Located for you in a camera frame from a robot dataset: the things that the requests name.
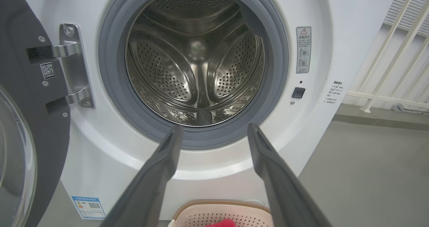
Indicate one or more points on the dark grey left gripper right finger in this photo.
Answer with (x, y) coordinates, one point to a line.
(288, 200)

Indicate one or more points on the grey warning sticker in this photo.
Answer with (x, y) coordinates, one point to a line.
(303, 49)

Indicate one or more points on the blue energy label sticker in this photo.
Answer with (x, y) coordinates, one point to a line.
(88, 207)

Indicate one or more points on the chrome door hinge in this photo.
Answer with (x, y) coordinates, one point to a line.
(75, 66)

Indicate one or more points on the printed black text label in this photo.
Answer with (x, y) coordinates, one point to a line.
(332, 92)

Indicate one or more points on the red sports jersey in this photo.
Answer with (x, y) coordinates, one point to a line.
(221, 223)

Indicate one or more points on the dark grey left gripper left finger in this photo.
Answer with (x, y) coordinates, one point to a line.
(144, 196)

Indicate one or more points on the cream perforated laundry basket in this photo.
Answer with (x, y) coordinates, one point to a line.
(214, 212)

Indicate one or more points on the black round washer door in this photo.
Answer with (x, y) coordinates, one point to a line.
(23, 96)

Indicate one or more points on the stainless steel washing machine drum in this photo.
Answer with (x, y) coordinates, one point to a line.
(197, 59)

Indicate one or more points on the black door latch socket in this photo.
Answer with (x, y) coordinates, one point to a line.
(298, 92)

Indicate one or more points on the cream metal railing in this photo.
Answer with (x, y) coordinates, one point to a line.
(385, 98)

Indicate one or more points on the round white filter cover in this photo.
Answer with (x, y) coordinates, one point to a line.
(254, 202)

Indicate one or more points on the small white QR sticker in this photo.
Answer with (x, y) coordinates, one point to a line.
(47, 70)

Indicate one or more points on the white washing machine body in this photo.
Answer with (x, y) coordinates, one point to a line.
(100, 160)

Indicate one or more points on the grey window blind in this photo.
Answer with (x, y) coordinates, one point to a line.
(402, 9)

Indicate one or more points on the grey flat floor object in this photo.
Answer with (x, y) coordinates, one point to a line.
(410, 108)

